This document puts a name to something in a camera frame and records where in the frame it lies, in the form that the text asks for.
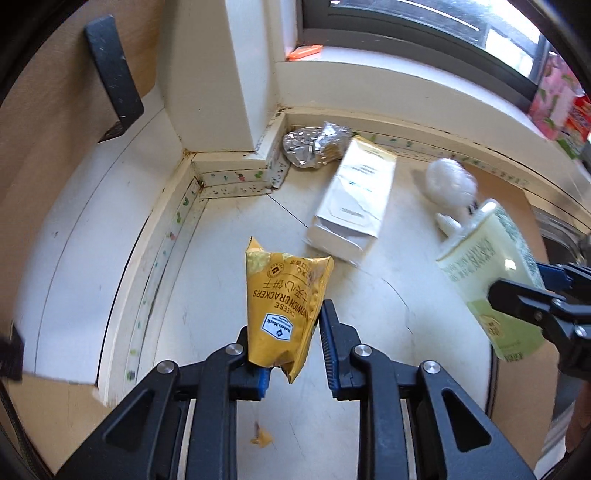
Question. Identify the black wall bracket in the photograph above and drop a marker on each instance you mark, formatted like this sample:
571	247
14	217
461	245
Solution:
110	62

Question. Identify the crumpled silver foil wrapper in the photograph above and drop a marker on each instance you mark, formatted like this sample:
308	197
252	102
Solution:
314	147

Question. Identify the yellow cracker snack bag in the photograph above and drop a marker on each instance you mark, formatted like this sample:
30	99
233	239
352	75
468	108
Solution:
284	295

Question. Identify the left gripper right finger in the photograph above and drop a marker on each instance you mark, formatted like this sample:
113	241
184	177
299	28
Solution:
415	421

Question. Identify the clear plastic bag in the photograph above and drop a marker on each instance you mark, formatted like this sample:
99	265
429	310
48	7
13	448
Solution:
453	188

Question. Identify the green white drink carton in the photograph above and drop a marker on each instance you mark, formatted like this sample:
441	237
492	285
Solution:
484	260

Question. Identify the yellow cracker crumb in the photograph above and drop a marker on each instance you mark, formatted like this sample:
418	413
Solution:
262	437

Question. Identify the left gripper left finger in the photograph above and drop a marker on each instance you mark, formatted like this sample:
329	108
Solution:
175	416

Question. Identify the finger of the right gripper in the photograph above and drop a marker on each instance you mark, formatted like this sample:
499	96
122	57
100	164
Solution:
525	303
569	278

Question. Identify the steel sink edge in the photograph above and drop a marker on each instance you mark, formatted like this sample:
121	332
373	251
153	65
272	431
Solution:
563	242

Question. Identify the dark window frame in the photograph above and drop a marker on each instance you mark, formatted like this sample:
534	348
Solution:
489	43

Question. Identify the white cream paper box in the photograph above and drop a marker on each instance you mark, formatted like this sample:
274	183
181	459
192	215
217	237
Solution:
351	214

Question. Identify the orange plastic clip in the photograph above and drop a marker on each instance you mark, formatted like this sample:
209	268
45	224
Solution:
302	52

